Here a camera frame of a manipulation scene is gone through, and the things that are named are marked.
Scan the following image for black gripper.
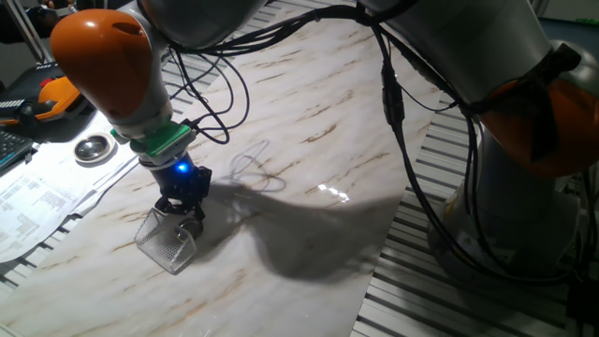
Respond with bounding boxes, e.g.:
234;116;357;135
149;156;212;224

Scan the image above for small round metal plate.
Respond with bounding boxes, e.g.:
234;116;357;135
175;218;205;241

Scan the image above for metal bowl with white rim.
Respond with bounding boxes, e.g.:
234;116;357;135
73;133;117;165

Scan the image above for white printed paper sheets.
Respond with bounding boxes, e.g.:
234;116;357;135
0;111;141;264

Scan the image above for white marble pattern sheet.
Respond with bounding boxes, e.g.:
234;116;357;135
0;13;446;337

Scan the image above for orange and black teach pendant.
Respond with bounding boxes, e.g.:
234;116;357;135
0;63;90;126

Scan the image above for black computer keyboard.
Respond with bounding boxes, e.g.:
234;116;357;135
0;129;35;172

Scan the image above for blue metal box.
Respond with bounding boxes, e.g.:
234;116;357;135
545;17;599;51

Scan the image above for white wire mesh basket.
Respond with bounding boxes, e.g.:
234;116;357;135
134;207;197;276

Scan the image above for green wrist mount plate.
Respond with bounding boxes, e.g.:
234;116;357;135
110;122;197;160

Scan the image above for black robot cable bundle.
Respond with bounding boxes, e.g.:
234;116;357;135
166;0;599;282

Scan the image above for aluminium frame post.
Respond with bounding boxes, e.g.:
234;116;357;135
2;0;52;65

